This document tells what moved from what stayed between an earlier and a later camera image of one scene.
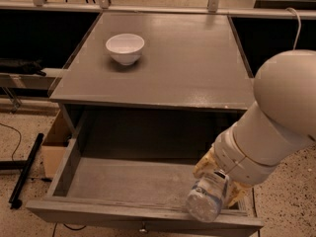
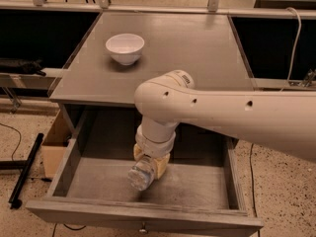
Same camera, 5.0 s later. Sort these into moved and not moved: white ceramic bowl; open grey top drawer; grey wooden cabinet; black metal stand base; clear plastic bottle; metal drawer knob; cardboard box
Moved: clear plastic bottle
Not moved: metal drawer knob; open grey top drawer; grey wooden cabinet; cardboard box; black metal stand base; white ceramic bowl
